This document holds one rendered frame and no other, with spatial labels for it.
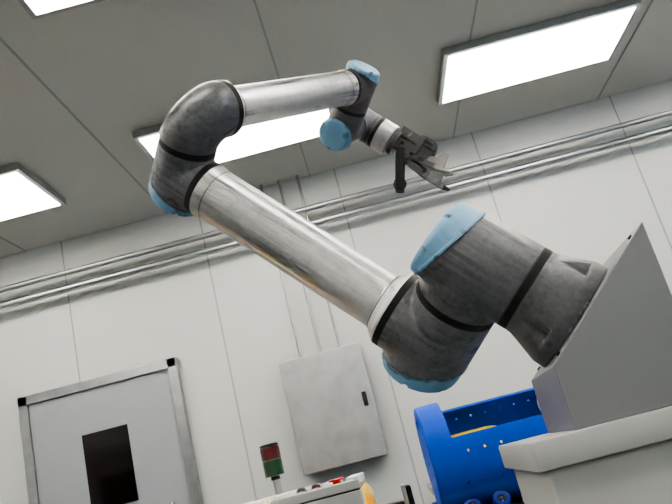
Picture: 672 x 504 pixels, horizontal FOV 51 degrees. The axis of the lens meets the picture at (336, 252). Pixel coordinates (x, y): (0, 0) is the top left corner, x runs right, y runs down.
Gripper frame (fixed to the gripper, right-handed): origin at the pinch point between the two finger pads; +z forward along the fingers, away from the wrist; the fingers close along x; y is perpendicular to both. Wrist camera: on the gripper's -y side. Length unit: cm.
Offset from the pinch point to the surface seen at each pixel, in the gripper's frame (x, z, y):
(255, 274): 348, -123, -42
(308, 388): 319, -35, -89
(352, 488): -25, 22, -77
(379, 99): 263, -99, 102
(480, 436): -3, 41, -52
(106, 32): 120, -195, 11
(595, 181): 355, 58, 166
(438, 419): 0, 31, -54
